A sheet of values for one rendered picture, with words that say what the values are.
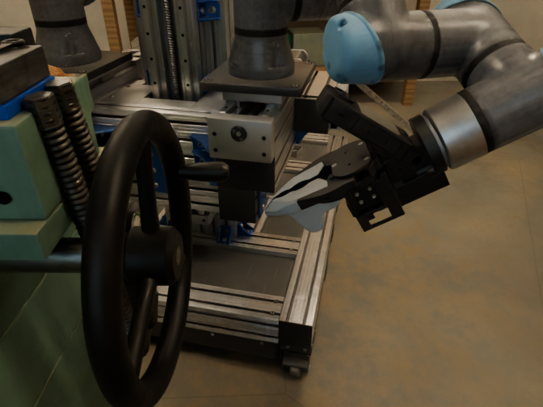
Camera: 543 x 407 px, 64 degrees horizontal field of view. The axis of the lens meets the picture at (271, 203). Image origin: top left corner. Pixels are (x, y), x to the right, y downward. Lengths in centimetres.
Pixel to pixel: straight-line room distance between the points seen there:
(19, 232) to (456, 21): 48
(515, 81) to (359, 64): 16
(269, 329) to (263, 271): 21
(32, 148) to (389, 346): 123
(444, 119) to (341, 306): 112
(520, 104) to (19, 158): 46
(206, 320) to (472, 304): 92
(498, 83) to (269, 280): 95
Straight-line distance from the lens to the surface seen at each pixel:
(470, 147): 50
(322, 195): 48
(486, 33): 56
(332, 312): 152
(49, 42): 119
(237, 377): 135
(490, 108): 50
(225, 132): 89
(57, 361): 69
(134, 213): 76
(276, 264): 137
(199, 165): 51
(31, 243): 43
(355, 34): 48
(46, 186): 43
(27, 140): 41
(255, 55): 97
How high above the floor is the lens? 109
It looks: 32 degrees down
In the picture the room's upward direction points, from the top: straight up
